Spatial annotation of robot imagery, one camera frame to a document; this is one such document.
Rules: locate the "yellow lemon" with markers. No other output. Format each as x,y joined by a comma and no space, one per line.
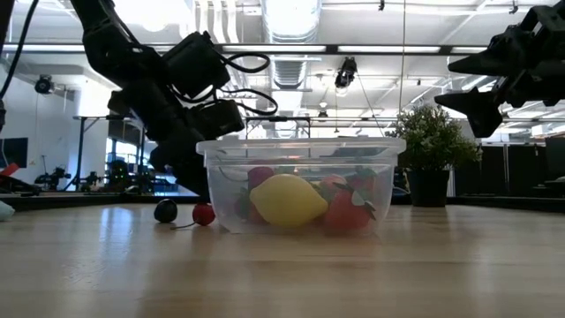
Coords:
287,201

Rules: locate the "bright red cherry with stem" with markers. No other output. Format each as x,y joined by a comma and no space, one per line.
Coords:
204,214

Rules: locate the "red flat object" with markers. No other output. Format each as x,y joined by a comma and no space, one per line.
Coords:
9,170

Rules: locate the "black overhead frame bar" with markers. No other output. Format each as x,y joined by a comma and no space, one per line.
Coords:
309,48

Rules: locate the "pale teal object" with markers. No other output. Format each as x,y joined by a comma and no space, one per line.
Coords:
5,211

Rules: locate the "green artificial plant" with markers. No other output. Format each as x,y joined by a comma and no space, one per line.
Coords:
432,134

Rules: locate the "low black frame stand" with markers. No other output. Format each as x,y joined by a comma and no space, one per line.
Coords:
278,118

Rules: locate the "black hanging overhead camera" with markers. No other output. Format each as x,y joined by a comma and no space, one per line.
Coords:
345,73

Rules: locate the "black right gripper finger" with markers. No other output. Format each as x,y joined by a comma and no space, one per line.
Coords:
499,59
483,112

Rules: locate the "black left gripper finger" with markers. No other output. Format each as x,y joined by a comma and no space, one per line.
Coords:
192,181

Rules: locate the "dark red cherry with stem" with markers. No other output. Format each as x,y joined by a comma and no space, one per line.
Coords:
165,211

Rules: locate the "tall black frame stand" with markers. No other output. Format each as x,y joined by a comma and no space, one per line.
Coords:
81,146

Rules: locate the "black plant pot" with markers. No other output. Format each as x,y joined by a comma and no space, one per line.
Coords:
428,187

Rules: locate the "clear plastic tupperware container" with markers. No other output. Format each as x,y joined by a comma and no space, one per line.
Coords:
300,152

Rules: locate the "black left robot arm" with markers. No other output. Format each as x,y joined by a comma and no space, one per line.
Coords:
119,53

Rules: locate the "dark wall monitor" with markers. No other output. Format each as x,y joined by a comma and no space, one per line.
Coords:
13,152

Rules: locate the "black ceiling spotlight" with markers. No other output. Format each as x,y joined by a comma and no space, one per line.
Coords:
44,85

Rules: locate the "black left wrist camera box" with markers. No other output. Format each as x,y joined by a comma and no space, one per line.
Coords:
216,119

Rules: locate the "silver ventilation duct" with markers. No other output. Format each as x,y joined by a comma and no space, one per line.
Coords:
289,17

